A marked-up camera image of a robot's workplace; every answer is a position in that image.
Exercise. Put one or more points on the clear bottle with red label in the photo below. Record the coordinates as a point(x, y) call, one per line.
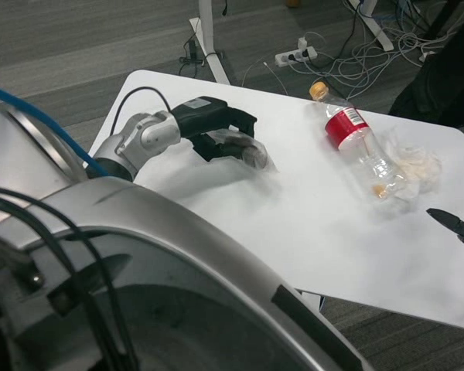
point(344, 123)

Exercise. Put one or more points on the white power strip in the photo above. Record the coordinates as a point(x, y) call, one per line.
point(294, 57)

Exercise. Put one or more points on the silver robot chest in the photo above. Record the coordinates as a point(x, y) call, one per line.
point(147, 216)

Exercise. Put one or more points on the crumpled clear plastic wrapper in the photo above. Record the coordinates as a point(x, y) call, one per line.
point(417, 166)

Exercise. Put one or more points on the small white power adapter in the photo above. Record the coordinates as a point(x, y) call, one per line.
point(427, 56)

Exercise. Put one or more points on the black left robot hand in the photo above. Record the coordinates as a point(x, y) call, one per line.
point(205, 116)

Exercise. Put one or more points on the white table leg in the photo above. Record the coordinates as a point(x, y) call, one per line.
point(309, 299)

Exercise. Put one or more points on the grey desk with black legs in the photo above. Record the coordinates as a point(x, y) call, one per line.
point(444, 17)

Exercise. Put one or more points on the black power adapter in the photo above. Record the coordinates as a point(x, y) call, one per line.
point(192, 46)

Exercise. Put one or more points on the brown snack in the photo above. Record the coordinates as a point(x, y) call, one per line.
point(270, 159)

